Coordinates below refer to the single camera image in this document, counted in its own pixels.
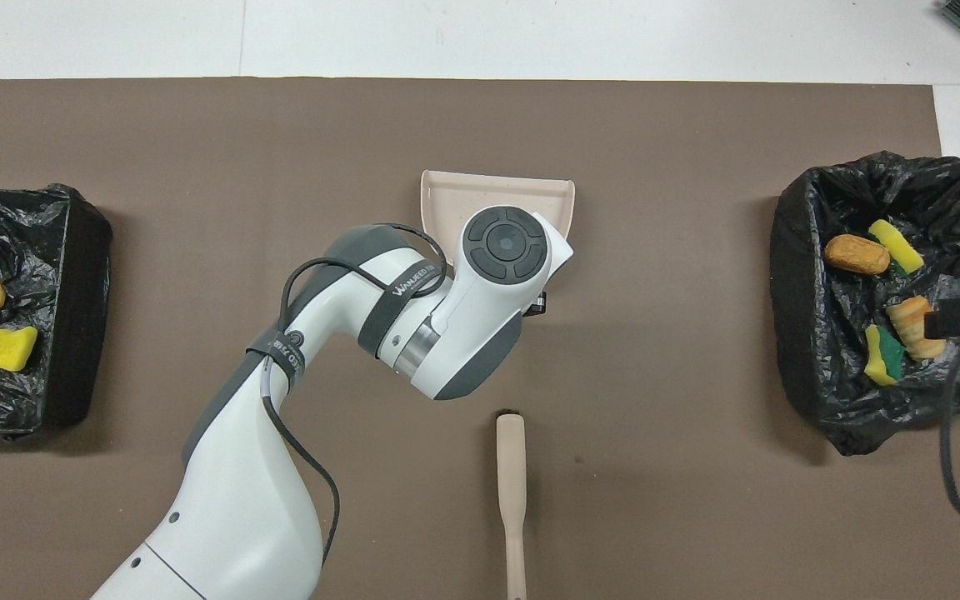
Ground brown bread roll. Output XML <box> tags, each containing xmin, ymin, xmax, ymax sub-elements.
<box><xmin>823</xmin><ymin>234</ymin><xmax>892</xmax><ymax>277</ymax></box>

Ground green and yellow sponge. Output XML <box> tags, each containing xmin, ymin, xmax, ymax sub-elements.
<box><xmin>864</xmin><ymin>324</ymin><xmax>908</xmax><ymax>387</ymax></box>

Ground brown paper table mat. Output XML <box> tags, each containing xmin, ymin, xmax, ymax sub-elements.
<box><xmin>0</xmin><ymin>77</ymin><xmax>960</xmax><ymax>600</ymax></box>

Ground bin with crumpled black bag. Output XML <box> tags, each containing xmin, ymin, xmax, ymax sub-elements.
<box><xmin>770</xmin><ymin>151</ymin><xmax>960</xmax><ymax>457</ymax></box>

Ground bin with taut black bag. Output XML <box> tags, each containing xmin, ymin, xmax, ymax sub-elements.
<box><xmin>0</xmin><ymin>184</ymin><xmax>113</xmax><ymax>440</ymax></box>

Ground crusty bread chunk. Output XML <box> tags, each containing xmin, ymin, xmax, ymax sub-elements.
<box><xmin>887</xmin><ymin>296</ymin><xmax>947</xmax><ymax>360</ymax></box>

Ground plain yellow sponge piece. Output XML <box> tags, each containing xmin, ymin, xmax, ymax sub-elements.
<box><xmin>0</xmin><ymin>326</ymin><xmax>39</xmax><ymax>373</ymax></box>

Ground beige plastic dustpan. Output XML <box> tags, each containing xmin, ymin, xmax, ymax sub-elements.
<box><xmin>420</xmin><ymin>170</ymin><xmax>578</xmax><ymax>289</ymax></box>

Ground notched yellow sponge piece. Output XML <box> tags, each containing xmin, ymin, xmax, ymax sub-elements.
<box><xmin>868</xmin><ymin>218</ymin><xmax>925</xmax><ymax>276</ymax></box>

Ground beige hand brush black bristles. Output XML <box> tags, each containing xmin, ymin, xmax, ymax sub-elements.
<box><xmin>495</xmin><ymin>410</ymin><xmax>528</xmax><ymax>600</ymax></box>

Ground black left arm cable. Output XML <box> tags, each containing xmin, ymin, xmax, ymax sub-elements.
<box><xmin>260</xmin><ymin>222</ymin><xmax>449</xmax><ymax>569</ymax></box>

